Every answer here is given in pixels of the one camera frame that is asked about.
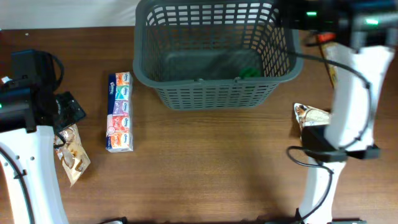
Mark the grey plastic basket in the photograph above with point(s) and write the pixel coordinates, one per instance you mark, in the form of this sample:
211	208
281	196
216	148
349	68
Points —
191	52

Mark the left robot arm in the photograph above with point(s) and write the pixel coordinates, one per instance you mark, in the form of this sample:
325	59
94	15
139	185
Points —
27	160

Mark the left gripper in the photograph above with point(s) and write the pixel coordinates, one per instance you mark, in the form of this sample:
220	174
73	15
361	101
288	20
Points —
73	110

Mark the tissue multipack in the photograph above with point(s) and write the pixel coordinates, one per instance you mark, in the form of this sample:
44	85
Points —
119	126

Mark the green lid jar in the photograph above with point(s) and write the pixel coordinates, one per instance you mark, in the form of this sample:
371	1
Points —
249	72

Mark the spaghetti pack red ends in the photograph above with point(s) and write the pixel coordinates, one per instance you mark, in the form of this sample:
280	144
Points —
328	51

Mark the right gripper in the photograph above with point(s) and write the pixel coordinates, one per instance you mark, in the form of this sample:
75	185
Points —
301	22

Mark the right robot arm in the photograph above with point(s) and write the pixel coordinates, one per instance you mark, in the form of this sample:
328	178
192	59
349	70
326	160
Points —
365	34

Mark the brown snack bag left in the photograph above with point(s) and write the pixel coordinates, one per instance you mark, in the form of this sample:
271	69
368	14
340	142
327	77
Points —
71	153

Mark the beige snack bag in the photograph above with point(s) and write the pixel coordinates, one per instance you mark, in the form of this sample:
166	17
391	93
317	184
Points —
310	116

